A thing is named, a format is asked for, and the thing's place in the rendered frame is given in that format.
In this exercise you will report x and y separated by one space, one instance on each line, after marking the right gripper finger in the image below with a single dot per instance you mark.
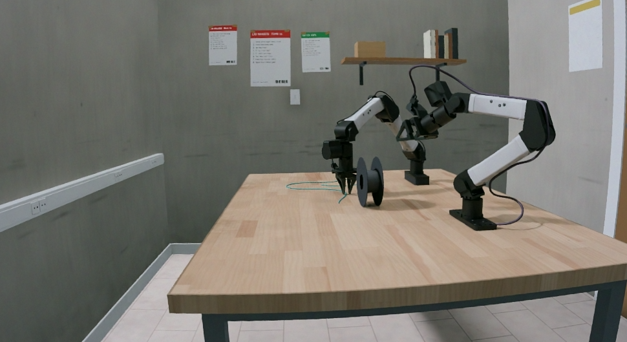
351 180
342 183

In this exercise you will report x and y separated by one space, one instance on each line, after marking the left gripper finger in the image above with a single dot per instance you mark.
410 136
421 138

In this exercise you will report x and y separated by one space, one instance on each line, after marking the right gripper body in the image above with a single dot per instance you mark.
345 168

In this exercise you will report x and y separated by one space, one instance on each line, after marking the black cable reel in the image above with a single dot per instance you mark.
373 182

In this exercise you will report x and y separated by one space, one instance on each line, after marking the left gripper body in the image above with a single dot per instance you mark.
424 123

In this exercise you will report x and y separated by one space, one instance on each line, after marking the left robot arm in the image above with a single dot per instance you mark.
469 183

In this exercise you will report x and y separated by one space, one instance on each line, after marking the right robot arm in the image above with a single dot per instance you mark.
346 131

